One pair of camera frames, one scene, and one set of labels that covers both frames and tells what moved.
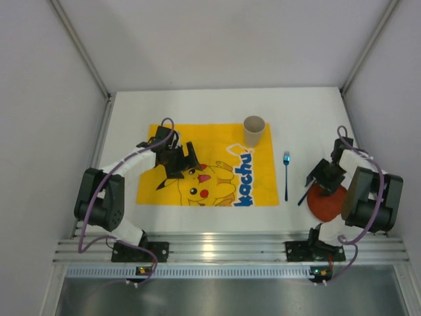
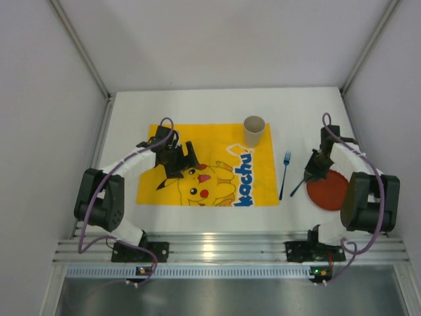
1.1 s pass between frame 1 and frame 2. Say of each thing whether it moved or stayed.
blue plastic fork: moved
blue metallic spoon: moved
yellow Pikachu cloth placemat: stayed
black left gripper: stayed
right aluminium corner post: stayed
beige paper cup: stayed
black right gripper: moved
